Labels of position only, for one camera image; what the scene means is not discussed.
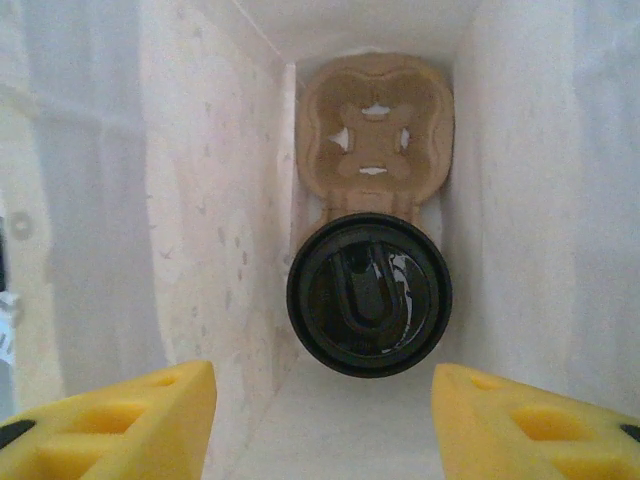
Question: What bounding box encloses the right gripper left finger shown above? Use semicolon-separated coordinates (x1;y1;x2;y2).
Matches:
0;359;219;480

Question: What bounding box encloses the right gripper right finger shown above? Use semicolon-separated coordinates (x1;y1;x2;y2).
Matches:
432;362;640;480

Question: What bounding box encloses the black plastic cup lid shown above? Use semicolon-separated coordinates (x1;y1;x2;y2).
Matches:
285;212;454;377

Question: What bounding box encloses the white paper gift bag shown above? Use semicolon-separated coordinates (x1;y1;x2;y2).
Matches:
0;0;640;480

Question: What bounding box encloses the pulp cup carrier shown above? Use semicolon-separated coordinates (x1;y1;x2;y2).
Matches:
294;52;457;236

